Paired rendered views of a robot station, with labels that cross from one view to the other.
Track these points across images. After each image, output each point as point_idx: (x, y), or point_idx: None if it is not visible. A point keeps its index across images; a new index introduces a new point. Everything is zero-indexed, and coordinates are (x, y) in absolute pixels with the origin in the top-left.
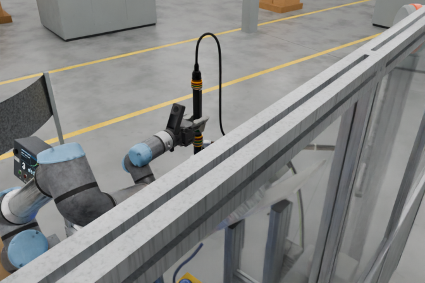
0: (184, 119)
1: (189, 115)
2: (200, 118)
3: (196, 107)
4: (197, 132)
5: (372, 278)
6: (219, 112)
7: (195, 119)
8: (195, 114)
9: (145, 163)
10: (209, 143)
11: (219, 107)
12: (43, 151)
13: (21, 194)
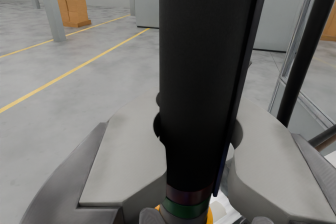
0: (117, 205)
1: (130, 129)
2: (245, 122)
3: (234, 12)
4: (203, 216)
5: None
6: (310, 44)
7: (205, 142)
8: (206, 100)
9: None
10: (235, 216)
11: (324, 5)
12: None
13: None
